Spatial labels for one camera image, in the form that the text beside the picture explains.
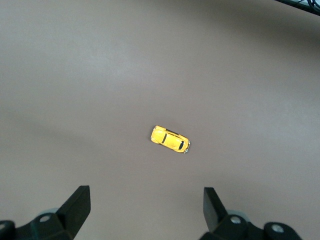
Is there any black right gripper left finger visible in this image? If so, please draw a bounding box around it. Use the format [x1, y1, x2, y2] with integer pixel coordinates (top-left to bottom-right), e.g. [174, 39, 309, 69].
[0, 185, 91, 240]

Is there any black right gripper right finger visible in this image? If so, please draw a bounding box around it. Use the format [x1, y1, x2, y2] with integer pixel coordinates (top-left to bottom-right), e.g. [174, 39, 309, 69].
[199, 186, 305, 240]

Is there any yellow beetle toy car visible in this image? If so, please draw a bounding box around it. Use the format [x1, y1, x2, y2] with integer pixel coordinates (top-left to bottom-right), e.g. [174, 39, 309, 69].
[150, 125, 191, 155]

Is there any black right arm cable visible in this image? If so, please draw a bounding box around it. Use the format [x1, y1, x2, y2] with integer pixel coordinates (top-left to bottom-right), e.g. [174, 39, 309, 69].
[273, 0, 320, 16]

